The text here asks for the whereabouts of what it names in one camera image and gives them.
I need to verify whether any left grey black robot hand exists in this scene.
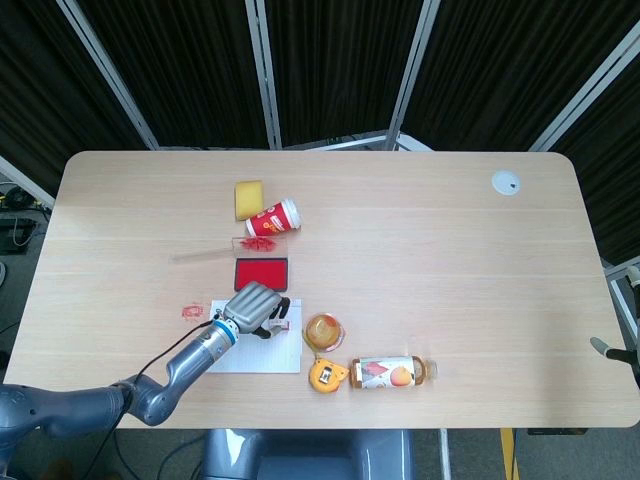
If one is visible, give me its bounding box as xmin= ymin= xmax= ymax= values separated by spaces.
xmin=222 ymin=281 xmax=292 ymax=341

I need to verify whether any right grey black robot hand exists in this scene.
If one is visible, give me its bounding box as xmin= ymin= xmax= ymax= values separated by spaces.
xmin=589 ymin=264 xmax=640 ymax=389

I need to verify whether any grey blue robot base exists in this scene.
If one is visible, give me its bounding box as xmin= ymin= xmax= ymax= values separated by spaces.
xmin=202 ymin=428 xmax=416 ymax=480

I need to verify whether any red ink pad black tray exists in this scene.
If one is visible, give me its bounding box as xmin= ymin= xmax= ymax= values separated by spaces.
xmin=232 ymin=257 xmax=290 ymax=294

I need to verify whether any lined white notepad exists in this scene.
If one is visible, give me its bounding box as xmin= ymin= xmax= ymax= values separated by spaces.
xmin=206 ymin=298 xmax=304 ymax=375

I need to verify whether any clear ink pad lid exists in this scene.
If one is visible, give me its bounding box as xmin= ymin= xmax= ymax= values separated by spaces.
xmin=231 ymin=236 xmax=289 ymax=257

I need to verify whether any orange fruit jelly cup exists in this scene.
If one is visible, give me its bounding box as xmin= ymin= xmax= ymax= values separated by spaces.
xmin=303 ymin=312 xmax=347 ymax=351

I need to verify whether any red paper cup white lid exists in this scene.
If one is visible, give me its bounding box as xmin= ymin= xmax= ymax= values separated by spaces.
xmin=244 ymin=197 xmax=302 ymax=238

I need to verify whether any yellow tape measure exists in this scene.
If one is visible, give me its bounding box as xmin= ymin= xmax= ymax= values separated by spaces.
xmin=307 ymin=349 xmax=350 ymax=396

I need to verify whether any yellow sponge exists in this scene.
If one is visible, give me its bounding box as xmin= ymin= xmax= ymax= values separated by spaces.
xmin=234 ymin=179 xmax=266 ymax=222

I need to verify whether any juice bottle peach label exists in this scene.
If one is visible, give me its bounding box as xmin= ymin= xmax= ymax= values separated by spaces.
xmin=348 ymin=355 xmax=440 ymax=391

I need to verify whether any grey metal partition foot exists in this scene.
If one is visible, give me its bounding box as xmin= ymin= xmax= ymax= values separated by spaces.
xmin=282 ymin=130 xmax=432 ymax=151

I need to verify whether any white table leg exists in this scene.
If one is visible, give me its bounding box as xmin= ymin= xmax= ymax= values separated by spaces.
xmin=438 ymin=428 xmax=452 ymax=480

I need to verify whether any black equipment box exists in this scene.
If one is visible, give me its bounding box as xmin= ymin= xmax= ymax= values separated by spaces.
xmin=0 ymin=215 xmax=40 ymax=255

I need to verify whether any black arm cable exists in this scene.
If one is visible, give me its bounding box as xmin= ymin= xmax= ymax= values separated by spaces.
xmin=134 ymin=309 xmax=224 ymax=386

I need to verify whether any yellow table frame post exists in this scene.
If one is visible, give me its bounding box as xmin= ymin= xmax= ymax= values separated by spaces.
xmin=499 ymin=428 xmax=517 ymax=480

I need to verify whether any white round cable grommet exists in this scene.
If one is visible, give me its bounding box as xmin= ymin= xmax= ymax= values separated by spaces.
xmin=490 ymin=170 xmax=522 ymax=198

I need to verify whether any grey metal partition post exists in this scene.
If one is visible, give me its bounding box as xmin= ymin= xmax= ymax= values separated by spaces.
xmin=0 ymin=154 xmax=56 ymax=206
xmin=529 ymin=34 xmax=640 ymax=151
xmin=243 ymin=0 xmax=284 ymax=150
xmin=384 ymin=0 xmax=441 ymax=150
xmin=54 ymin=0 xmax=161 ymax=151

